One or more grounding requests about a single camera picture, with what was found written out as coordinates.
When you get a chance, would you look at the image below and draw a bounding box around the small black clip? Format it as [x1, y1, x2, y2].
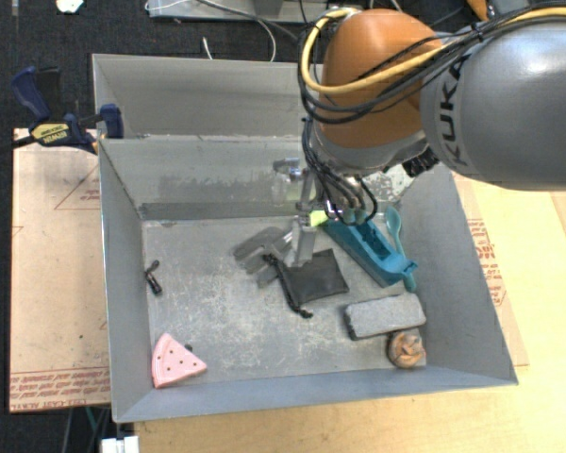
[144, 260, 164, 296]

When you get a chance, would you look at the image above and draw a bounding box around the black cylinder on white bracket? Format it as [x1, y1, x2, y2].
[363, 150, 441, 203]

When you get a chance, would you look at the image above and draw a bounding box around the brown toy pastry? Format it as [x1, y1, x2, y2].
[387, 329, 427, 370]

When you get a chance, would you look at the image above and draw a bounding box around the brown cardboard board, red print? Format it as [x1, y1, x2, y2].
[8, 127, 532, 414]

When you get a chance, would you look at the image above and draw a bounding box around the teal plastic spoon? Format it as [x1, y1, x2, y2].
[385, 205, 417, 294]

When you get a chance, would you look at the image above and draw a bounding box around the black drawstring pouch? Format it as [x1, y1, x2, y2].
[262, 247, 351, 320]

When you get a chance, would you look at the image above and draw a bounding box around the pink toy watermelon slice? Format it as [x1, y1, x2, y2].
[151, 331, 208, 390]

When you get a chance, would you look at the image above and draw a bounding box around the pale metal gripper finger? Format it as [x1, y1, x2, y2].
[272, 231, 295, 255]
[291, 224, 317, 268]

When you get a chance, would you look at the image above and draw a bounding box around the grey slotted metal piece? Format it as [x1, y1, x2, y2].
[232, 226, 290, 289]

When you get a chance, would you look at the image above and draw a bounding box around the grey metal bin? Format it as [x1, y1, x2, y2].
[92, 53, 519, 424]

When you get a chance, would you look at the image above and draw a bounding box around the grey sponge block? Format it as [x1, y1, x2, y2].
[343, 294, 427, 342]

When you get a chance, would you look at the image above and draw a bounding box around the blue plastic box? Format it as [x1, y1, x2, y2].
[322, 216, 419, 288]

